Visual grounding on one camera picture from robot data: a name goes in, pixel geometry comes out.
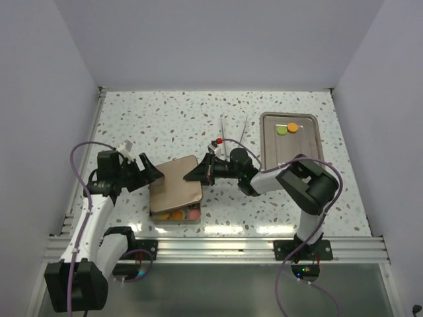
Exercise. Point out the orange round cookie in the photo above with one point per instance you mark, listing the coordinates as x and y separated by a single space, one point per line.
292 127
163 217
177 215

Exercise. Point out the aluminium front rail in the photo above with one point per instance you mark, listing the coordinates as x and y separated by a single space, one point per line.
354 250

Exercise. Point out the metal tongs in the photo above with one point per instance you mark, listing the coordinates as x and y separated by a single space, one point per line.
233 128

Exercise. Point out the orange round cookie top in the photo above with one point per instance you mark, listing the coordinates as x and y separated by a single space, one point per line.
292 127

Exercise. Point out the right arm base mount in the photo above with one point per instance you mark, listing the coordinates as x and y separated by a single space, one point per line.
321 250

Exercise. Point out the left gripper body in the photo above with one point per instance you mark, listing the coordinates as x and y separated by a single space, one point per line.
131 177

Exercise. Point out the gold cookie tin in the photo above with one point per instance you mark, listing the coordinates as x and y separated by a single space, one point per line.
187 215

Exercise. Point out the pink round cookie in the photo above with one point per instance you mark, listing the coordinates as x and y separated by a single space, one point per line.
194 214

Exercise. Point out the gold tin lid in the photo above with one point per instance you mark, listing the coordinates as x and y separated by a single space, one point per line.
173 192

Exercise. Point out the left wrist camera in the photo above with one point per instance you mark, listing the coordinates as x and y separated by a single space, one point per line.
124 148

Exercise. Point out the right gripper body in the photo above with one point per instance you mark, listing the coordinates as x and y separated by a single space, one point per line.
219 170

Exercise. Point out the silver metal tray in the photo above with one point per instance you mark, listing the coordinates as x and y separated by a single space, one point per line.
277 149

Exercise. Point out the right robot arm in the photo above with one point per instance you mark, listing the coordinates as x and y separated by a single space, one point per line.
314 185

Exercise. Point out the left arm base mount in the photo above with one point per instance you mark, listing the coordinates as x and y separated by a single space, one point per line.
150 245

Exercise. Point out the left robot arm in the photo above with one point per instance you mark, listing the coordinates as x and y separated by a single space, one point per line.
78 282

